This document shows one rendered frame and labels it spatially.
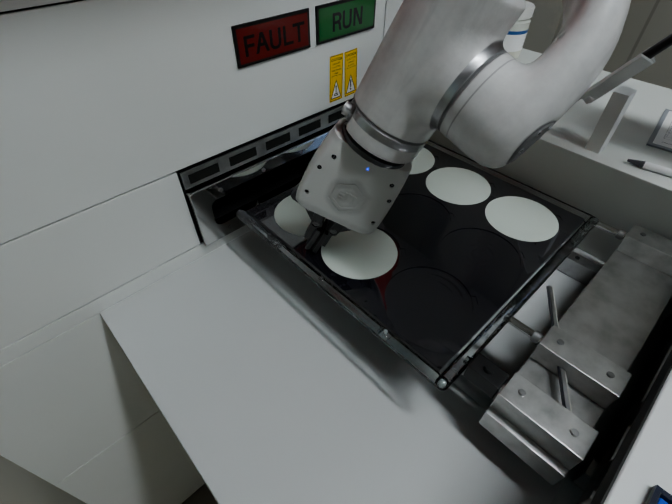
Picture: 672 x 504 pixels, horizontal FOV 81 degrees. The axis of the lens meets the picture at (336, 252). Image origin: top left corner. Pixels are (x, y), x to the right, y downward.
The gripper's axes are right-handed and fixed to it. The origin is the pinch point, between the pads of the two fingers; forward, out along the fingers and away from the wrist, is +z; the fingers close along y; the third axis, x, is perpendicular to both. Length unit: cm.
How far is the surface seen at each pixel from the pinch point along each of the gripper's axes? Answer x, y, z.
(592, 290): -0.5, 33.6, -11.1
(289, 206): 7.6, -4.3, 4.4
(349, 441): -21.1, 10.7, 6.2
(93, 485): -23, -15, 60
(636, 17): 159, 96, -32
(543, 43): 162, 73, -8
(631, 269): 4.0, 39.2, -13.8
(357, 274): -4.2, 6.0, -0.5
